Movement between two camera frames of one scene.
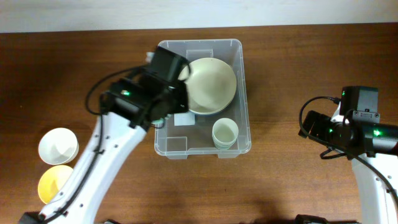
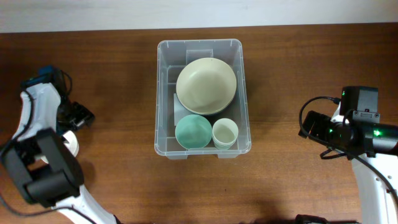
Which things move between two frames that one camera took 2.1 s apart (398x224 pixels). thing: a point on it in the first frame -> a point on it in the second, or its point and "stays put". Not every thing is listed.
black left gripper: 180,104 -> 86,116
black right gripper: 322,121 stays put
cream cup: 224,133 stays put
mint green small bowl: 158,123 -> 193,131
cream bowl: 211,87 stays put
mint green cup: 224,145 stays put
